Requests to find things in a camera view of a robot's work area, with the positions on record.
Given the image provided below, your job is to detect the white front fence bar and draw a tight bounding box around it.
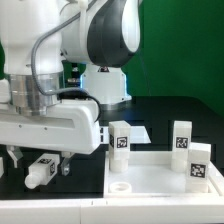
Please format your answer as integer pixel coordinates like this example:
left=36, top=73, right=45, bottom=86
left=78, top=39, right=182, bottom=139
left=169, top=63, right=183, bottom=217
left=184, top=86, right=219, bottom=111
left=0, top=197, right=224, bottom=224

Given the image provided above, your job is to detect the white sheet with markers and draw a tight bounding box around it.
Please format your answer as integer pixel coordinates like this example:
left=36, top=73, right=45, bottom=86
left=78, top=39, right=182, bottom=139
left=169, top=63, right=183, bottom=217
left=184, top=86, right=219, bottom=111
left=100, top=126, right=151, bottom=144

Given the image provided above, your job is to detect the white left fence piece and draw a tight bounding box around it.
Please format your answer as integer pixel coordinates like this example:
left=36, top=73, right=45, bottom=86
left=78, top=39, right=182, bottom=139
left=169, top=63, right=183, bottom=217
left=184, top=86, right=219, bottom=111
left=0, top=157, right=4, bottom=179

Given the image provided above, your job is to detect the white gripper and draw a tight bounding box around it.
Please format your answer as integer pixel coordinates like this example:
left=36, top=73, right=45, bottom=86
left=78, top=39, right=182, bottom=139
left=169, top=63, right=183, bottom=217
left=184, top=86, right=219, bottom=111
left=0, top=100, right=100, bottom=176

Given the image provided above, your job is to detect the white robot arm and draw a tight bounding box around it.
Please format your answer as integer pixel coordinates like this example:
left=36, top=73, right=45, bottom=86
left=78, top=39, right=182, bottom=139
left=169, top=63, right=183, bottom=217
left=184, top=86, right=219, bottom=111
left=0, top=0, right=143, bottom=160

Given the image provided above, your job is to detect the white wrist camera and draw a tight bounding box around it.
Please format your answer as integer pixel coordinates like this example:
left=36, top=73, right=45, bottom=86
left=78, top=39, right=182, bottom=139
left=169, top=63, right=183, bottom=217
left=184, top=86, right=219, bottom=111
left=0, top=79, right=11, bottom=103

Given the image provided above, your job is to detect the white square tabletop tray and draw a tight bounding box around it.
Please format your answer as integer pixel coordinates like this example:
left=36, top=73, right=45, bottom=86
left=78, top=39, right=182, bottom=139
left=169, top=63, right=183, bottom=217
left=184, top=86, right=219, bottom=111
left=103, top=151, right=224, bottom=198

